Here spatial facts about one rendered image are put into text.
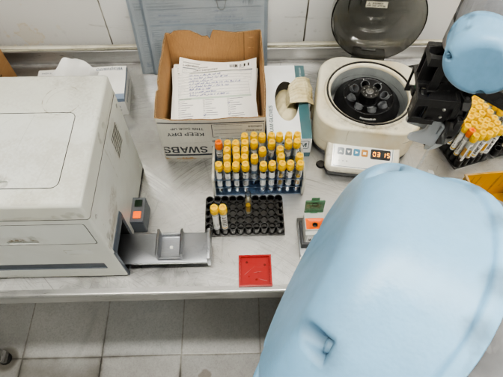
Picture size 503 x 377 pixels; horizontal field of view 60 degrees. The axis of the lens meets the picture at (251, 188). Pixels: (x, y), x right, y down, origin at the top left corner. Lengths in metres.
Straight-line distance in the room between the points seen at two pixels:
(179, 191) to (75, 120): 0.33
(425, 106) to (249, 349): 1.28
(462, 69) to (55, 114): 0.62
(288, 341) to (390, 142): 0.88
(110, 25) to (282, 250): 0.73
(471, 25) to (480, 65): 0.04
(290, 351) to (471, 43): 0.38
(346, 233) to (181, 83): 1.00
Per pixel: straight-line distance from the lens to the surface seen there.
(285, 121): 1.03
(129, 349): 1.82
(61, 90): 0.84
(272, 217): 0.94
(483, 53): 0.49
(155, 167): 1.06
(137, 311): 1.85
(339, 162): 1.02
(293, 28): 1.23
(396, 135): 1.00
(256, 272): 0.91
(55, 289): 0.98
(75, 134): 0.77
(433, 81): 0.69
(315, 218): 0.89
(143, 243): 0.92
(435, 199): 0.16
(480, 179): 1.04
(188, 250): 0.90
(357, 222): 0.16
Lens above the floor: 1.73
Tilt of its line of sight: 59 degrees down
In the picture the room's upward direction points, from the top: straight up
